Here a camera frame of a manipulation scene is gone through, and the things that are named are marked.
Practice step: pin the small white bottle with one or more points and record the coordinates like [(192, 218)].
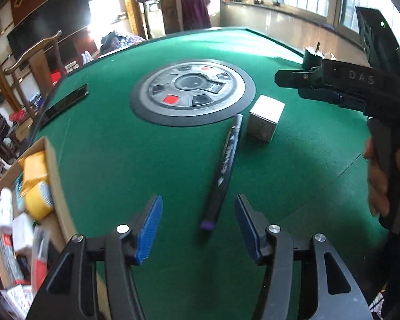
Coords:
[(6, 210)]

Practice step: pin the shallow cardboard tray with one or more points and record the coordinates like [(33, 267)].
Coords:
[(58, 221)]

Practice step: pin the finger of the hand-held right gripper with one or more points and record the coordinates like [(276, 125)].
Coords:
[(336, 76), (340, 99)]

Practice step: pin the white box red band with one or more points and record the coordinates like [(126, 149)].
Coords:
[(266, 116)]

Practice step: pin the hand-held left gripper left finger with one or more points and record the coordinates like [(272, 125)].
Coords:
[(150, 230)]

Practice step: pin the red item clear pack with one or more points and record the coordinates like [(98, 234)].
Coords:
[(40, 260)]

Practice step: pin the wooden chair curved back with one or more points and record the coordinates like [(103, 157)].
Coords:
[(36, 60)]

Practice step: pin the black television screen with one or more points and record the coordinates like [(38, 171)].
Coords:
[(50, 20)]

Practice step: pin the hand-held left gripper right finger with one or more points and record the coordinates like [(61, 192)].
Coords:
[(248, 230)]

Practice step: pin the floral bag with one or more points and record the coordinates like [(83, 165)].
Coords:
[(120, 41)]

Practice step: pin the round table control panel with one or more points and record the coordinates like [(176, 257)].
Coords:
[(193, 93)]

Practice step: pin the wooden chair carved back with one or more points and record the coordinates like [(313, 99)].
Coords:
[(168, 13)]

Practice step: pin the black phone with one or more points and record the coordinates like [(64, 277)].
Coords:
[(65, 103)]

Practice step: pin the yellow round jar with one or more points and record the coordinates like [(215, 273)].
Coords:
[(38, 200)]

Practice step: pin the red basket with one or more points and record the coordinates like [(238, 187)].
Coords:
[(14, 116)]

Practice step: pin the black pen purple cap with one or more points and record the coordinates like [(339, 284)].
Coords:
[(223, 170)]

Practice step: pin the person's right hand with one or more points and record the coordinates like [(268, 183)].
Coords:
[(376, 183)]

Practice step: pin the maroon cloth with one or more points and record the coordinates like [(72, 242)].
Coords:
[(196, 8)]

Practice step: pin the teal tissue pack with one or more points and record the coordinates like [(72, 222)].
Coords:
[(20, 193)]

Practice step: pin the grey printed carton box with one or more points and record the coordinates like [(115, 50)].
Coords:
[(10, 260)]

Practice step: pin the black cup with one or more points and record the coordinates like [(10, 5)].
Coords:
[(311, 58)]

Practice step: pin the yellow snack packet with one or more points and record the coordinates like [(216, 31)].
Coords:
[(35, 168)]

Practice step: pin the patterned white box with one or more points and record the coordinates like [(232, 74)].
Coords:
[(16, 301)]

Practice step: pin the white plastic bag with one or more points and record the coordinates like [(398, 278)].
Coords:
[(86, 57)]

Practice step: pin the white charger adapter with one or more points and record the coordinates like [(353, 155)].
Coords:
[(23, 233)]

